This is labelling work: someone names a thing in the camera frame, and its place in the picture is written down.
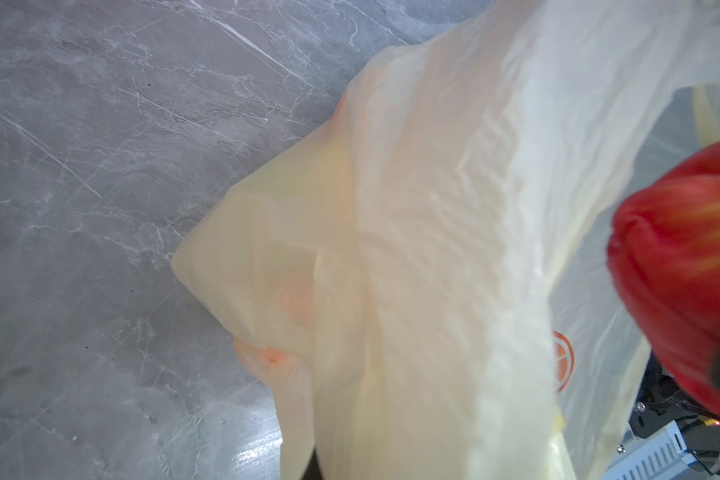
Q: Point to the printed translucent plastic bag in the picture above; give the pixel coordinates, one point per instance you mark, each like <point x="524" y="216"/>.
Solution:
<point x="404" y="279"/>

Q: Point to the red apple fruit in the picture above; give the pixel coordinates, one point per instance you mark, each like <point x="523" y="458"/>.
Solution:
<point x="664" y="259"/>

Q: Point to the left green circuit board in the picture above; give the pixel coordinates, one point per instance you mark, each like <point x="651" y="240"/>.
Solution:
<point x="669" y="435"/>

